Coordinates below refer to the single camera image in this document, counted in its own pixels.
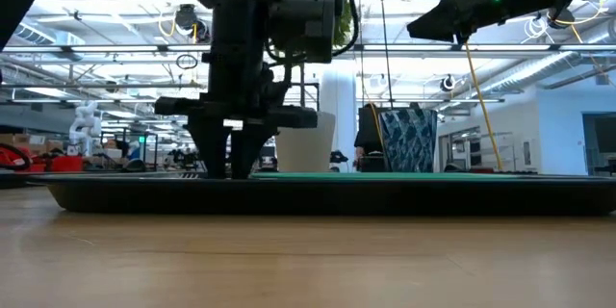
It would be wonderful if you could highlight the white plant pot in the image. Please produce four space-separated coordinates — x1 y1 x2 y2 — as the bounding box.
274 111 338 174

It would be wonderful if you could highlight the black looped cable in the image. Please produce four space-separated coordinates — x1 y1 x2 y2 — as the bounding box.
375 0 394 110

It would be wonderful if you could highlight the yellow hanging cable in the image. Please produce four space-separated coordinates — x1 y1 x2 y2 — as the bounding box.
463 39 504 173

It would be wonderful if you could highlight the teal plate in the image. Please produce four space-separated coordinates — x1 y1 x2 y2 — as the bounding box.
249 170 526 182

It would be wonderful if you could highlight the blue patterned glass cup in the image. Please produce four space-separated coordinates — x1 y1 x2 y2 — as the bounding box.
379 107 440 174

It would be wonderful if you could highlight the green leafy plant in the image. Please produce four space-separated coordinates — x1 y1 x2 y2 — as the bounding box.
280 0 356 50

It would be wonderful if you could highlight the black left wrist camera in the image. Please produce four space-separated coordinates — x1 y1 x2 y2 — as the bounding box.
269 0 339 65

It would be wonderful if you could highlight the black aluminium table frame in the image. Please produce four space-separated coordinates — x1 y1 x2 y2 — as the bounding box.
0 172 50 190

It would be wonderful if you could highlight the person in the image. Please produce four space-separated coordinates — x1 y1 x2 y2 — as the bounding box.
353 101 387 173

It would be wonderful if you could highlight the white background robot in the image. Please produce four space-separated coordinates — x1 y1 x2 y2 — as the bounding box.
67 101 104 158

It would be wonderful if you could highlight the red storage bin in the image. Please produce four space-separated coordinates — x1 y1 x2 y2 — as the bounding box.
46 156 84 174

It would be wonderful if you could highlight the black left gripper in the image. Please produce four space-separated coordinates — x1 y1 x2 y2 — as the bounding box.
153 0 320 181

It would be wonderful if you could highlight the black plastic tray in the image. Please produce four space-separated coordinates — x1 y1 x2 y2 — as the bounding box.
27 171 616 218

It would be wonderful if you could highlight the black coiled ceiling cable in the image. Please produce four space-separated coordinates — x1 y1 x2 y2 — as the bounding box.
175 53 199 72

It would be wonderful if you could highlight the red bag with black ring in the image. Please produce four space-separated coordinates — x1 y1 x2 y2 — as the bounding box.
0 142 31 172

